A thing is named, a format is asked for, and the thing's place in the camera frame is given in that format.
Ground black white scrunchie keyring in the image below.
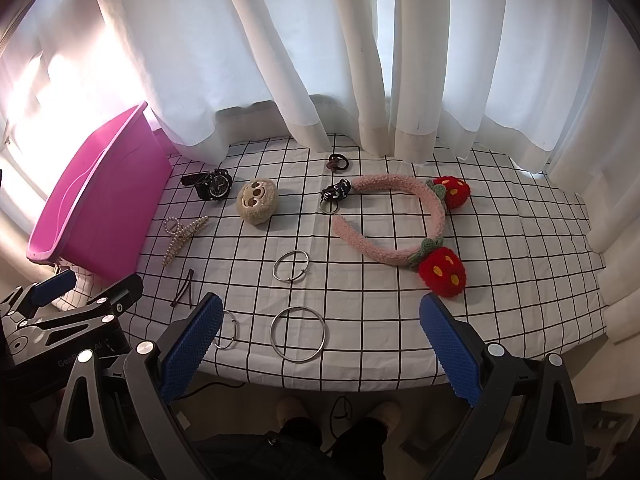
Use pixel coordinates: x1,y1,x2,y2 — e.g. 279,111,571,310
319,179,352,214

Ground pink plastic tub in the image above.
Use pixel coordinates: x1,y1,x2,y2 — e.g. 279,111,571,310
26,103,171,282

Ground pink strawberry headband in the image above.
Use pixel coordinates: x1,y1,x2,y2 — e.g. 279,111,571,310
331,174,471,298

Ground large silver hoop ring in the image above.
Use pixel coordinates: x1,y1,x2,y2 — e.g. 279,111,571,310
269,304,330,364

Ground black hair pin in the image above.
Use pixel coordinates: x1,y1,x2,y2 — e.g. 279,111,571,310
170,269,194,309

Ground white curtain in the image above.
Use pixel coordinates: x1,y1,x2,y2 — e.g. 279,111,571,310
0,0,640,401

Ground black white checkered cloth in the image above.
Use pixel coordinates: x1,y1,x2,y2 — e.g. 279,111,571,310
120,136,604,391

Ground pearl hair claw clip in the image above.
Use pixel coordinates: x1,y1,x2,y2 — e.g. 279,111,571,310
162,216,209,268

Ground beige plush face clip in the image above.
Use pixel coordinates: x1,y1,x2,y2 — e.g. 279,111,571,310
236,179,279,226

